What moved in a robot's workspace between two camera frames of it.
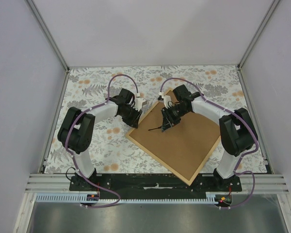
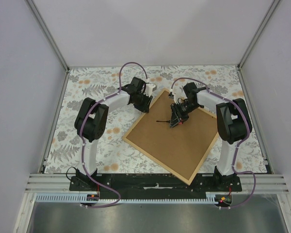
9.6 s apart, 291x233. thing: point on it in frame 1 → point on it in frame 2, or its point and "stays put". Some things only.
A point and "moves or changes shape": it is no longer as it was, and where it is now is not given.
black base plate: (154, 186) stays put
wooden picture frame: (183, 150) stays put
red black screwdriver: (155, 128) moves or changes shape
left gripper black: (134, 122) → (145, 108)
